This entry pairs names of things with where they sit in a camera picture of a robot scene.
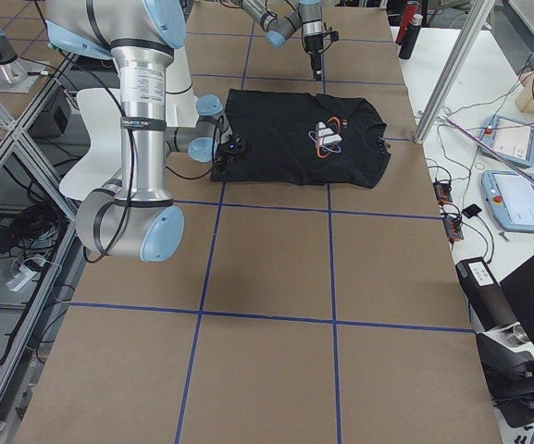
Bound aluminium frame post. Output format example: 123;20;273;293
413;0;495;144

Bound red water bottle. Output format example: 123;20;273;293
395;0;420;45

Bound brown cardboard box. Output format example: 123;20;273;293
455;257;519;332

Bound black monitor stand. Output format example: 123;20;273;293
476;255;534;427

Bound black graphic t-shirt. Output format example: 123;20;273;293
211;90;391;189

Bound near teach pendant tablet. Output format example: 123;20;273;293
481;170;534;233

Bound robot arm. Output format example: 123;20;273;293
46;1;186;262
233;0;326;80

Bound green tipped stand rod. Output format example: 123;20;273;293
444;115;534;190

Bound black water bottle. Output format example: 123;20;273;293
398;14;423;60

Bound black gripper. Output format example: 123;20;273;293
214;134;249;175
304;33;323;80

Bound far teach pendant tablet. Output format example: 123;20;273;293
480;115;534;168

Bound white plastic chair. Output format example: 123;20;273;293
59;88;198;201

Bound teach pendant tablet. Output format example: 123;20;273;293
480;115;534;168
481;170;534;233

